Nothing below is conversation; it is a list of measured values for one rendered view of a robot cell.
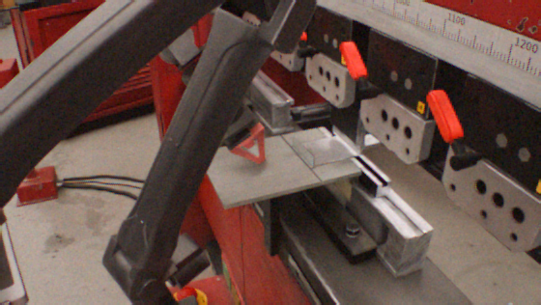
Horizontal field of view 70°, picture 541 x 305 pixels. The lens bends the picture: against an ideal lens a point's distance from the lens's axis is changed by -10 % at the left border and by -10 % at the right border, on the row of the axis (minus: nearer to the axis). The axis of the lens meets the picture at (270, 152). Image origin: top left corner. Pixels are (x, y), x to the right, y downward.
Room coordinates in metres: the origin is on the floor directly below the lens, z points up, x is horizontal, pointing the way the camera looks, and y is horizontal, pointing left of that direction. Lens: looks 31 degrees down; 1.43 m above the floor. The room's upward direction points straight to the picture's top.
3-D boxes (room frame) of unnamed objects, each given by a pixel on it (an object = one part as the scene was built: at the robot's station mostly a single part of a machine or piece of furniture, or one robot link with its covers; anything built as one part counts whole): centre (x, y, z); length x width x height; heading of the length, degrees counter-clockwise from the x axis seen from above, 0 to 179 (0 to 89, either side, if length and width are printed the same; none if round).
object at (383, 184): (0.70, -0.16, 0.98); 0.20 x 0.03 x 0.03; 22
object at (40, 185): (1.89, 1.38, 0.41); 0.25 x 0.20 x 0.83; 112
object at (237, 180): (0.68, -0.01, 1.00); 0.26 x 0.18 x 0.01; 112
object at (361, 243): (0.68, -0.11, 0.89); 0.30 x 0.05 x 0.03; 22
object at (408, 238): (0.68, -0.17, 0.92); 0.39 x 0.06 x 0.10; 22
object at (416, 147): (0.57, -0.21, 1.19); 0.15 x 0.09 x 0.17; 22
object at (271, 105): (1.24, 0.06, 0.92); 0.50 x 0.06 x 0.10; 22
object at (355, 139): (0.73, -0.15, 1.06); 0.10 x 0.02 x 0.10; 22
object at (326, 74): (0.76, -0.14, 1.19); 0.15 x 0.09 x 0.17; 22
